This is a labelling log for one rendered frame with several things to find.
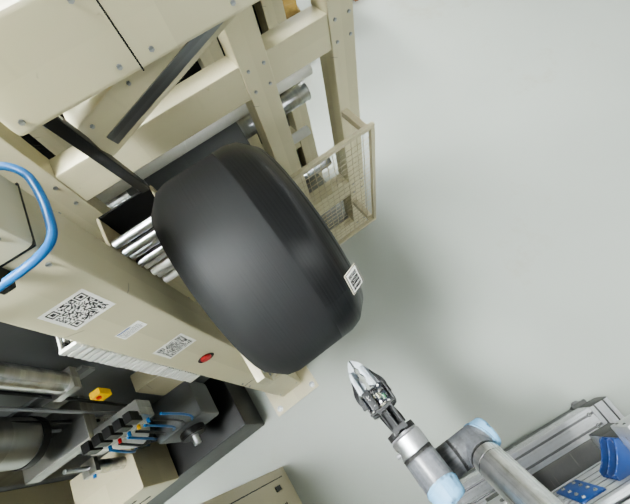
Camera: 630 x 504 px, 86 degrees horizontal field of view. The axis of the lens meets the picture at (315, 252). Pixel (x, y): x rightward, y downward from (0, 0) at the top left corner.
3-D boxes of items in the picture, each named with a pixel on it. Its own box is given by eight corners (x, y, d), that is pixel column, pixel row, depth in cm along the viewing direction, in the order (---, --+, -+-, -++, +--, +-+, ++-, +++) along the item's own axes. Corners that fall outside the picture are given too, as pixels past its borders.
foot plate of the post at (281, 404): (279, 417, 182) (278, 417, 180) (254, 374, 194) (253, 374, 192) (319, 385, 186) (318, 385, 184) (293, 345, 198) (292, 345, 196)
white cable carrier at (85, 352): (190, 383, 102) (58, 355, 60) (184, 369, 105) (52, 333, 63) (203, 373, 103) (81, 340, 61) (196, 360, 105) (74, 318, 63)
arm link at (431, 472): (438, 513, 73) (441, 518, 66) (403, 463, 80) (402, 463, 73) (465, 489, 74) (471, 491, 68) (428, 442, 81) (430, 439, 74)
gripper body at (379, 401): (380, 375, 82) (415, 420, 75) (383, 383, 89) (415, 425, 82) (355, 395, 81) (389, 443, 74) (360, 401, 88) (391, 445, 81)
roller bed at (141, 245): (166, 287, 125) (109, 251, 98) (152, 259, 131) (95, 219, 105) (211, 256, 127) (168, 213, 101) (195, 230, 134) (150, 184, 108)
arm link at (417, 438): (428, 441, 80) (401, 464, 79) (414, 424, 82) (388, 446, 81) (429, 439, 74) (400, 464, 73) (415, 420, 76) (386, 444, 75)
